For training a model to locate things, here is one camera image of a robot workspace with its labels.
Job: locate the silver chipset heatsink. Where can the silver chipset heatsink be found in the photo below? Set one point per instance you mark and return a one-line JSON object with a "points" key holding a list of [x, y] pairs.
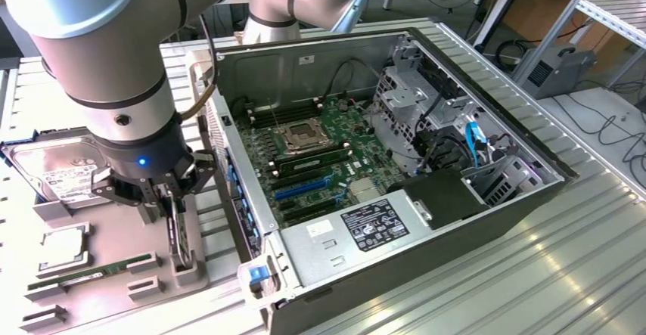
{"points": [[365, 190]]}

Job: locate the thin socket locking lever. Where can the thin socket locking lever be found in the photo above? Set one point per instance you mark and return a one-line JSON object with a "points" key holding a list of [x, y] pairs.
{"points": [[274, 115]]}

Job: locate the silver perforated disk bay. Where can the silver perforated disk bay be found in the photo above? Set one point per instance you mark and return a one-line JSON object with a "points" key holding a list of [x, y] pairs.
{"points": [[505, 187]]}

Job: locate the silver hard disk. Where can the silver hard disk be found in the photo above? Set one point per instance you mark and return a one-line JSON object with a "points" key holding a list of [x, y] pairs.
{"points": [[56, 176]]}

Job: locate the silver power supply unit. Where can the silver power supply unit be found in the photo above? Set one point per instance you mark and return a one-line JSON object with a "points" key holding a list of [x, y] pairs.
{"points": [[324, 259]]}

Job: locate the silver CPU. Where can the silver CPU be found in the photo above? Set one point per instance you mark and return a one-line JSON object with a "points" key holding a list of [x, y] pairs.
{"points": [[64, 248]]}

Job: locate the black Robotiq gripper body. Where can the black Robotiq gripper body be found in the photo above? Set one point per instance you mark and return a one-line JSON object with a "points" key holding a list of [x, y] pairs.
{"points": [[146, 153]]}

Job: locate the black short expansion slot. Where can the black short expansion slot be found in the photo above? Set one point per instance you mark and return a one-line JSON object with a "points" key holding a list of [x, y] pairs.
{"points": [[288, 205]]}

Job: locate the black plastic shroud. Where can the black plastic shroud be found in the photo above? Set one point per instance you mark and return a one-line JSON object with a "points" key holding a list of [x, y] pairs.
{"points": [[444, 199]]}

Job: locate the green RAM stick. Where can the green RAM stick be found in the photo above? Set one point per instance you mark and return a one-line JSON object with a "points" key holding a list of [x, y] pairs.
{"points": [[86, 272], [308, 164]]}

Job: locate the graphics card with black fan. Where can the graphics card with black fan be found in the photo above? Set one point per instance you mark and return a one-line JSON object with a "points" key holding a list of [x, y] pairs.
{"points": [[180, 236]]}

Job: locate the blue expansion slot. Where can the blue expansion slot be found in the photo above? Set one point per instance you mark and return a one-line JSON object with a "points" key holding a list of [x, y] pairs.
{"points": [[304, 187]]}

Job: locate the black long expansion slot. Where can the black long expansion slot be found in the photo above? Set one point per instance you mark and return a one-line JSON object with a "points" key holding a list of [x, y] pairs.
{"points": [[310, 208], [305, 218], [298, 180]]}

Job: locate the green motherboard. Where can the green motherboard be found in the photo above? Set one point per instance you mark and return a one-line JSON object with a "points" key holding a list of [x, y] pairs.
{"points": [[349, 138]]}

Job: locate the grey parts rack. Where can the grey parts rack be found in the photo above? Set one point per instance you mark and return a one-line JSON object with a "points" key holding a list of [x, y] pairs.
{"points": [[117, 244]]}

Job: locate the aluminium profile frame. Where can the aluminium profile frame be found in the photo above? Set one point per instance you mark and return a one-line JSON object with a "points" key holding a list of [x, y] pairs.
{"points": [[605, 11]]}

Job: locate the open dark PC case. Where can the open dark PC case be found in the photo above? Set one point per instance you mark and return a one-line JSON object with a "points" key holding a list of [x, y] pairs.
{"points": [[505, 236]]}

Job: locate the blue disk bracket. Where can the blue disk bracket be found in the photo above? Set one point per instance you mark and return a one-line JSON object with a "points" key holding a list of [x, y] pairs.
{"points": [[18, 137]]}

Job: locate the metal CPU socket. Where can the metal CPU socket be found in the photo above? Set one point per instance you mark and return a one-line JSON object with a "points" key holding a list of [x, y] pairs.
{"points": [[304, 138]]}

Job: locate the silver drive cage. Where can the silver drive cage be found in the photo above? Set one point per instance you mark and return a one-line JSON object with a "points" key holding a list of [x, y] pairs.
{"points": [[404, 81]]}

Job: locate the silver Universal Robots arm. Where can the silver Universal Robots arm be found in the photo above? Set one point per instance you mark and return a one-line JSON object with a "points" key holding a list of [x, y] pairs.
{"points": [[101, 47]]}

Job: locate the blue case latch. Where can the blue case latch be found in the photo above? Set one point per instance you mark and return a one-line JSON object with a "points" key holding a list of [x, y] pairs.
{"points": [[258, 274]]}

